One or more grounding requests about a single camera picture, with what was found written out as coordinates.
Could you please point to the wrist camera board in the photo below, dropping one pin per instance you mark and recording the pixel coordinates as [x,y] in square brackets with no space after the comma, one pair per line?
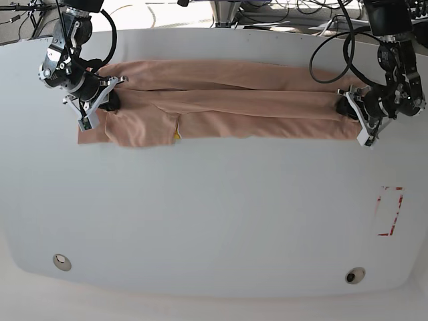
[88,122]
[365,139]

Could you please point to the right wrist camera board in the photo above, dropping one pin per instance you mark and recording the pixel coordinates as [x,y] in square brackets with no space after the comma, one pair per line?
[88,122]

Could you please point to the right round table grommet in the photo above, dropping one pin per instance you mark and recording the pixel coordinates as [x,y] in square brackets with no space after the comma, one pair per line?
[355,275]

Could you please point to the red tape rectangle marking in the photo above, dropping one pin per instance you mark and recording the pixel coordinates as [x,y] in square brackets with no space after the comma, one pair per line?
[387,210]

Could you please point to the grey metal centre post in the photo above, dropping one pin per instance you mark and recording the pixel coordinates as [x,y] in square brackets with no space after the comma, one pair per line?
[224,12]

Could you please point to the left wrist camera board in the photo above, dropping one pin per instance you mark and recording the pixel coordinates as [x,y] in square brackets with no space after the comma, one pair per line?
[365,139]

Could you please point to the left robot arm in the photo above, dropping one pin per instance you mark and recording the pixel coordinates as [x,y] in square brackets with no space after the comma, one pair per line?
[390,23]

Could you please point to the black tripod stand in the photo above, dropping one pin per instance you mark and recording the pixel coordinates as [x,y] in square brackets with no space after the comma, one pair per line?
[25,19]

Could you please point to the round table grommet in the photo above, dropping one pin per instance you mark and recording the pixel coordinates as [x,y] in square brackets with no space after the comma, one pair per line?
[62,262]
[355,275]

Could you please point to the left round table grommet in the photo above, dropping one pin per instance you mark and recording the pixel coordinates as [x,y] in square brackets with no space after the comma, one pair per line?
[62,262]

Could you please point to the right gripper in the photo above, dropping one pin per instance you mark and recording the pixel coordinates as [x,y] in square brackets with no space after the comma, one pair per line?
[95,94]

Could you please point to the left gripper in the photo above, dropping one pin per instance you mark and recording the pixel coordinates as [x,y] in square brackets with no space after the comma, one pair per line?
[363,105]

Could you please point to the peach pink T-shirt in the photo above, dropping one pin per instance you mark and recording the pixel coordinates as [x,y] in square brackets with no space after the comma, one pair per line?
[163,101]

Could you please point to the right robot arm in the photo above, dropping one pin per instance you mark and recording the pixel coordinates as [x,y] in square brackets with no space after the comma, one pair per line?
[63,67]

